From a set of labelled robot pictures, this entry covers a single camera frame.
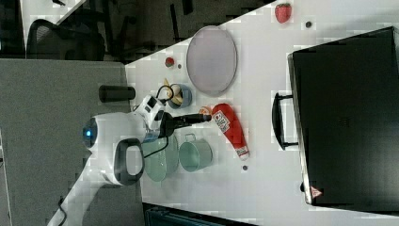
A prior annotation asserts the green mug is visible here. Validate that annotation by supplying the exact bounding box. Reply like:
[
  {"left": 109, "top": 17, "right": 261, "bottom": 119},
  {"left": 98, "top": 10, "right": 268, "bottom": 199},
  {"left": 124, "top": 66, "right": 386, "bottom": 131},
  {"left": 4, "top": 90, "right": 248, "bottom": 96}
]
[{"left": 179, "top": 134, "right": 213, "bottom": 172}]

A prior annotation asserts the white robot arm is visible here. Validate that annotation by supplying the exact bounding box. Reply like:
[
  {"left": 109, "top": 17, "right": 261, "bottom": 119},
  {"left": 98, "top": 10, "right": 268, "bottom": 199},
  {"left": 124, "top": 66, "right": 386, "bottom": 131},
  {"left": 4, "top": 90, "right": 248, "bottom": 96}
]
[{"left": 47, "top": 95, "right": 212, "bottom": 226}]

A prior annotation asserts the black office chair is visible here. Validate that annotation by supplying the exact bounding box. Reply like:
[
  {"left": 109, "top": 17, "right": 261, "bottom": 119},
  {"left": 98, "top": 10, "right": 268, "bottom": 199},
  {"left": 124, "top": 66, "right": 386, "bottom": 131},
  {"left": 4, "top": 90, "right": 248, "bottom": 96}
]
[{"left": 25, "top": 19, "right": 105, "bottom": 61}]

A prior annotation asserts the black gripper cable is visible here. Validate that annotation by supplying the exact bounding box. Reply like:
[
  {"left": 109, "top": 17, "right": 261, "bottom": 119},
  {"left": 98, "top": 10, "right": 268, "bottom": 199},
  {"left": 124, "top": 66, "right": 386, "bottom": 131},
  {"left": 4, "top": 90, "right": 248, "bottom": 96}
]
[{"left": 141, "top": 84, "right": 175, "bottom": 159}]

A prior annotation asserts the large grey plate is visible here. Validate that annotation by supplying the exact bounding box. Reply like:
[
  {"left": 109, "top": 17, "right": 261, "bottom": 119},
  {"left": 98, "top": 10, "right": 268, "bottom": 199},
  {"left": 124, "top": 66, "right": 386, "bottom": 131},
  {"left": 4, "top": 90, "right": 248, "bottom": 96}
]
[{"left": 186, "top": 25, "right": 237, "bottom": 96}]

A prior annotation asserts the blue metal frame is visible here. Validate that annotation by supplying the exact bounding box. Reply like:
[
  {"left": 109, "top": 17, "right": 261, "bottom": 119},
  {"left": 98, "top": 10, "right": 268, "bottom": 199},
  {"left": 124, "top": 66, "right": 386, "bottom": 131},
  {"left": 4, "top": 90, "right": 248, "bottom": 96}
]
[{"left": 143, "top": 202, "right": 256, "bottom": 226}]

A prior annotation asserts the pink strawberry toy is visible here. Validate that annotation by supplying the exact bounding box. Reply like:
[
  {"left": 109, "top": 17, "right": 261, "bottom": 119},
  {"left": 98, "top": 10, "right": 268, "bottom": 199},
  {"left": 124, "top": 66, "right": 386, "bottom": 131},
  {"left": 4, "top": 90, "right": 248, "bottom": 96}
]
[{"left": 275, "top": 3, "right": 292, "bottom": 24}]

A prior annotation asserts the red strawberry with leaves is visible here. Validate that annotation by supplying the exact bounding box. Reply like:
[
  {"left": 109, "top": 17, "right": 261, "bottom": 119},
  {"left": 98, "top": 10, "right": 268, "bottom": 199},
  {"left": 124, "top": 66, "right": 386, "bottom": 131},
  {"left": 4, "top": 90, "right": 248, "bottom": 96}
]
[{"left": 165, "top": 57, "right": 175, "bottom": 68}]

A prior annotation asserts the blue bowl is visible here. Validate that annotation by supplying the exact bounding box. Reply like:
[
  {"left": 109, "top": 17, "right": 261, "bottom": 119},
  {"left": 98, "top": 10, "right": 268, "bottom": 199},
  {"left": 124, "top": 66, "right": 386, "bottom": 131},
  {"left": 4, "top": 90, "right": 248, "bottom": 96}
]
[{"left": 168, "top": 84, "right": 192, "bottom": 109}]

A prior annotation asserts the orange half slice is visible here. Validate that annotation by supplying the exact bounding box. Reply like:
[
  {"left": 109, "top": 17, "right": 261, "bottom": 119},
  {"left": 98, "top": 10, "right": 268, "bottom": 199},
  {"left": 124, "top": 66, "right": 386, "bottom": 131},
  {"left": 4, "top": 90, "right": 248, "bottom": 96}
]
[{"left": 199, "top": 106, "right": 212, "bottom": 115}]

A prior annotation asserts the dark cup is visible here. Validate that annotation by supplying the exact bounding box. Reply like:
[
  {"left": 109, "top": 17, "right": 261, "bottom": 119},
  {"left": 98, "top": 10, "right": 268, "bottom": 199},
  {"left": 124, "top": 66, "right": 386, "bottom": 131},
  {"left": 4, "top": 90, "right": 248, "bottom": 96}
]
[{"left": 99, "top": 85, "right": 136, "bottom": 103}]

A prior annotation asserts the silver toaster oven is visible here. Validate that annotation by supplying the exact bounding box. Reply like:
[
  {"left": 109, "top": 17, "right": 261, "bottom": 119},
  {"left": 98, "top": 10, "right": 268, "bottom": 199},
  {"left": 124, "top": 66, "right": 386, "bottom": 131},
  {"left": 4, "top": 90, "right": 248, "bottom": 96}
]
[{"left": 287, "top": 26, "right": 399, "bottom": 216}]

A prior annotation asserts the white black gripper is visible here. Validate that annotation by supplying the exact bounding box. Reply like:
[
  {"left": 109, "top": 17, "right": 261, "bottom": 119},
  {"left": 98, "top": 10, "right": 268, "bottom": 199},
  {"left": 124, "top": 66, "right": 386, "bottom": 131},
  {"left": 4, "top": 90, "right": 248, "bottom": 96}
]
[{"left": 133, "top": 95, "right": 212, "bottom": 138}]

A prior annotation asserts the red ketchup bottle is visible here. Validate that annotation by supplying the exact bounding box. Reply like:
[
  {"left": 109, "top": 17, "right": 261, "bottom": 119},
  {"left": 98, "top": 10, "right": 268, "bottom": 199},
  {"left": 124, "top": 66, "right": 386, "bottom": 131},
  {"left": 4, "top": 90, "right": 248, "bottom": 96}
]
[{"left": 213, "top": 104, "right": 249, "bottom": 161}]

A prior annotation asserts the green plastic strainer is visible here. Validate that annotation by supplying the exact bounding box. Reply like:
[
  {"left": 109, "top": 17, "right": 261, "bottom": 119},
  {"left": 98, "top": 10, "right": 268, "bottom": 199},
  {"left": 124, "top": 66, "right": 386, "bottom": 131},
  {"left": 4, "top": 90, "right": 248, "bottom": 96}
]
[{"left": 142, "top": 136, "right": 179, "bottom": 182}]

